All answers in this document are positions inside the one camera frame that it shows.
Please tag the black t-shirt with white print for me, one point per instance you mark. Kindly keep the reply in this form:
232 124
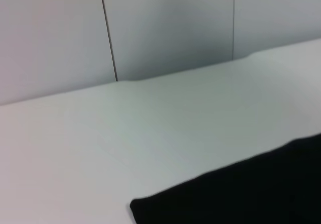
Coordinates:
238 196

